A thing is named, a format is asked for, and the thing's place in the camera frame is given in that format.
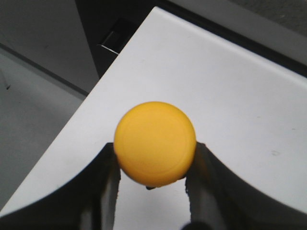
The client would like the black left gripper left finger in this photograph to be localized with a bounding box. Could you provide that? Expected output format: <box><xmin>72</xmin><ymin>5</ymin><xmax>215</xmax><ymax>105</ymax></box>
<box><xmin>0</xmin><ymin>143</ymin><xmax>121</xmax><ymax>230</ymax></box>

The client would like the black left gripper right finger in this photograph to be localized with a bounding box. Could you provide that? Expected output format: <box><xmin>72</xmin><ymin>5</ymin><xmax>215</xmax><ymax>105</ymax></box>
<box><xmin>185</xmin><ymin>143</ymin><xmax>307</xmax><ymax>230</ymax></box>

